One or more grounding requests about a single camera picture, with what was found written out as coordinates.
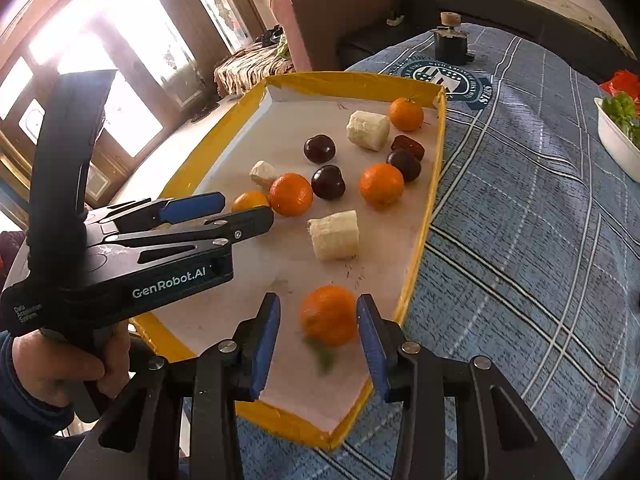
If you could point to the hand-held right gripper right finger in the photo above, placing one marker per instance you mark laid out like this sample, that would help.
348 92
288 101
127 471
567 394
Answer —
372 345

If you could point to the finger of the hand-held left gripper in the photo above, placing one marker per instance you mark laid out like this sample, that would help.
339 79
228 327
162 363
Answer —
250 222
195 207

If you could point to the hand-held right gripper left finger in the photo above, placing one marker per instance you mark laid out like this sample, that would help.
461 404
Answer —
265 345

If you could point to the orange tangerine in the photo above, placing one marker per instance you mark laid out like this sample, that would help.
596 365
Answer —
381 185
291 194
248 201
406 112
329 316

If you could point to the yellow cardboard tray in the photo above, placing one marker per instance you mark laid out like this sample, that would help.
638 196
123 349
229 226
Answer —
280 125

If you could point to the person's left hand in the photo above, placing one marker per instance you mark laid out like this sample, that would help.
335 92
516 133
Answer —
45 375

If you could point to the patterned cloth bench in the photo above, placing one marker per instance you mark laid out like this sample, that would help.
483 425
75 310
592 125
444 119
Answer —
250 67

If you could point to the blue plaid blanket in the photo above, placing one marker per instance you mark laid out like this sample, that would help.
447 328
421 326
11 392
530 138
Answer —
500 260

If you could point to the wooden door with patterned glass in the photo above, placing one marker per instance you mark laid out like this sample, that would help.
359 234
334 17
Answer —
220 5

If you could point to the brown armchair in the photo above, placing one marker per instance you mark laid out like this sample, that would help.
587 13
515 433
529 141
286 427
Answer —
340 5

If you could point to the black motor with beige knob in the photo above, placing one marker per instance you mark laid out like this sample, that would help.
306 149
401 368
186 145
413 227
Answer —
450 42

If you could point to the white bowl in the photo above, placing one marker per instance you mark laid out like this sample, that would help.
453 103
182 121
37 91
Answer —
617 145

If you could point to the green lettuce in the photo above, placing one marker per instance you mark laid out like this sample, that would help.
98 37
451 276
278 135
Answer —
622 110

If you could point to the black sofa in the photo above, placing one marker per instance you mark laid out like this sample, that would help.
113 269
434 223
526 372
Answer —
525 15

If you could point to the red plastic bag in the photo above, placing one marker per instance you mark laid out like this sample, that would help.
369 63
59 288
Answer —
622 81

